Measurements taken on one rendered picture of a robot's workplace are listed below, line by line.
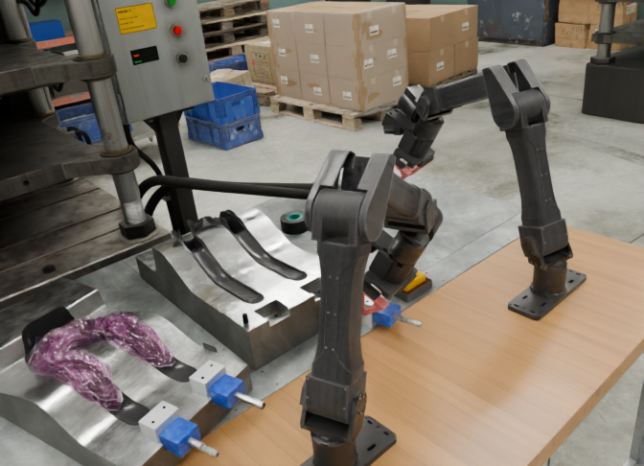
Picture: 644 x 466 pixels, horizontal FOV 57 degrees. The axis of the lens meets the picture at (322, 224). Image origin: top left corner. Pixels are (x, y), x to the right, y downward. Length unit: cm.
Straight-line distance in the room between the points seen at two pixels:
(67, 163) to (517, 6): 699
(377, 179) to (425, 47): 494
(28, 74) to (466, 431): 128
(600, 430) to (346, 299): 151
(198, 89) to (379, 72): 336
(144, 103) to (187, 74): 16
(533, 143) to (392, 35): 406
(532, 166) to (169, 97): 109
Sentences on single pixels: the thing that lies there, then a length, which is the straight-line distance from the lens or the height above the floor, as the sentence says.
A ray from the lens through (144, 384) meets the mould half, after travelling 107.
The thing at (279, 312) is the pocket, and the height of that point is 86.
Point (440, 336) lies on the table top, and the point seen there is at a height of 80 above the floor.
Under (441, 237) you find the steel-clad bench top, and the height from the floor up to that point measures 80.
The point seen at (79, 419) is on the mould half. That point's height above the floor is 87.
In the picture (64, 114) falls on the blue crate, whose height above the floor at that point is 43.
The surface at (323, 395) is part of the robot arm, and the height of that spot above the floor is 94.
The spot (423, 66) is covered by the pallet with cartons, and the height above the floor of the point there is 32.
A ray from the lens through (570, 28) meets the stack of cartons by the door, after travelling 790.
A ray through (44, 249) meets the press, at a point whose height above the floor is 79.
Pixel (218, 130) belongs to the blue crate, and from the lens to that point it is 492.
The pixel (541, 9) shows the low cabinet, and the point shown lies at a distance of 795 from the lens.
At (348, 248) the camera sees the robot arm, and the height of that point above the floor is 114.
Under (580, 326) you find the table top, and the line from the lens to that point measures 123.
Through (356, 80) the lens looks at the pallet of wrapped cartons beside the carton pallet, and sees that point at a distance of 500.
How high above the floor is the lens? 151
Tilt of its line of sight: 26 degrees down
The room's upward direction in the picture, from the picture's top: 6 degrees counter-clockwise
